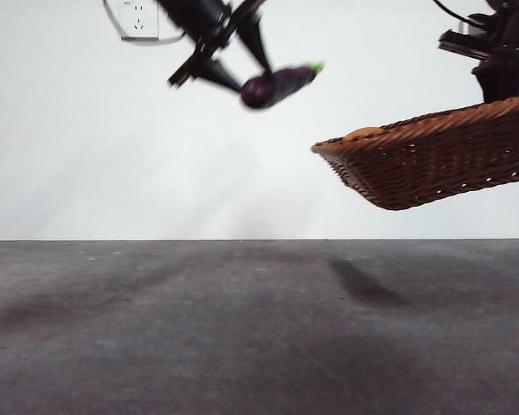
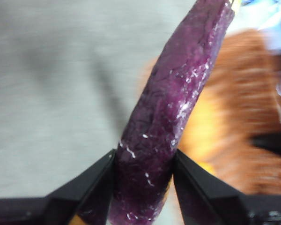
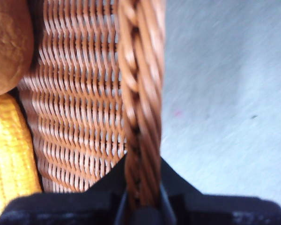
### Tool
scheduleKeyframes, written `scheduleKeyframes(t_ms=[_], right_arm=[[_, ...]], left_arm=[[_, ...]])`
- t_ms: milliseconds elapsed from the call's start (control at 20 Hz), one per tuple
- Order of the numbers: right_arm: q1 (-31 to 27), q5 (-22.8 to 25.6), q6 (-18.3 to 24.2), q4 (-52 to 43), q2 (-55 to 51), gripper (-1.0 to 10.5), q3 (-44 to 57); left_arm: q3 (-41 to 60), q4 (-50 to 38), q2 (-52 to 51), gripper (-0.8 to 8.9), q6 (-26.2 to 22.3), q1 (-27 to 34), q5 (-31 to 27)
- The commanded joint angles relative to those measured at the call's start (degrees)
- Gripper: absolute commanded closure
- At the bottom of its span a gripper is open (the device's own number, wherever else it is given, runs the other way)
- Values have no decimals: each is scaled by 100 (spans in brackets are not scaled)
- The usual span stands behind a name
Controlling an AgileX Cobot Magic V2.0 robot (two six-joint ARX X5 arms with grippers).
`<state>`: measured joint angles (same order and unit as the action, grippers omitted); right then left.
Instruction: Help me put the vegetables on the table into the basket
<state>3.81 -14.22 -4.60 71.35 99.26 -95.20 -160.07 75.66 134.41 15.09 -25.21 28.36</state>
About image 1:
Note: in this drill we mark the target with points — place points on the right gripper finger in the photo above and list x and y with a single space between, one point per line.
512 84
492 86

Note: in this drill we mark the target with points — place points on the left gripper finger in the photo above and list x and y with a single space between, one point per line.
257 39
222 75

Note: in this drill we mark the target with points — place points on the purple eggplant with green stem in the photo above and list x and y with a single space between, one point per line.
277 84

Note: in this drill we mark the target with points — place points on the brown wicker basket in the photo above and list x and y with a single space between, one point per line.
437 160

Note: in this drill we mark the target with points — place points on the brown potato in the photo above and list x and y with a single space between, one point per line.
364 131

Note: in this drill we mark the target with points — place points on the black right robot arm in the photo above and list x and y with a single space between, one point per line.
514 39

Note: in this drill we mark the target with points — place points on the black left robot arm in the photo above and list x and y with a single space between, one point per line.
190 10

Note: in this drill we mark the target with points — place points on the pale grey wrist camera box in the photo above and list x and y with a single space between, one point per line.
464 27

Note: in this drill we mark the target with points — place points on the white wall socket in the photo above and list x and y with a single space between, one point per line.
145 19

